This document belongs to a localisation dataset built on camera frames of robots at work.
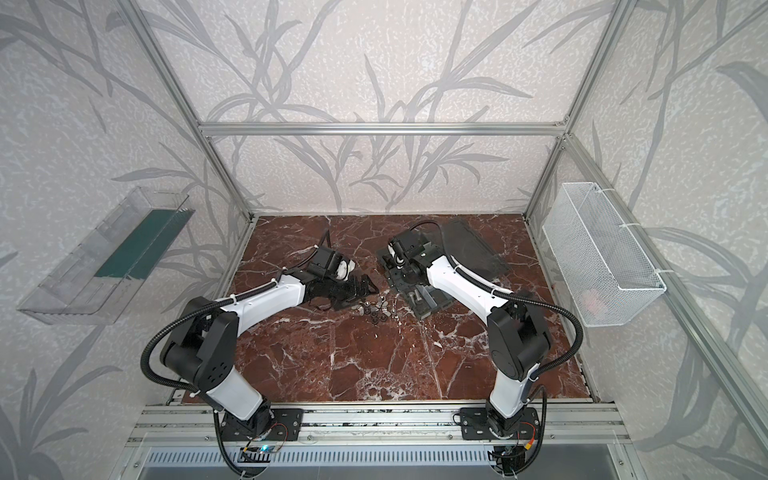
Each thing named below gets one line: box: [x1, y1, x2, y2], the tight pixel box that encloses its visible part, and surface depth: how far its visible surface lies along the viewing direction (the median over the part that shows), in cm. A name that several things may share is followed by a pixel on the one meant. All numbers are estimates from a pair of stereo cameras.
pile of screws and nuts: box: [351, 293, 403, 327], surface depth 96 cm
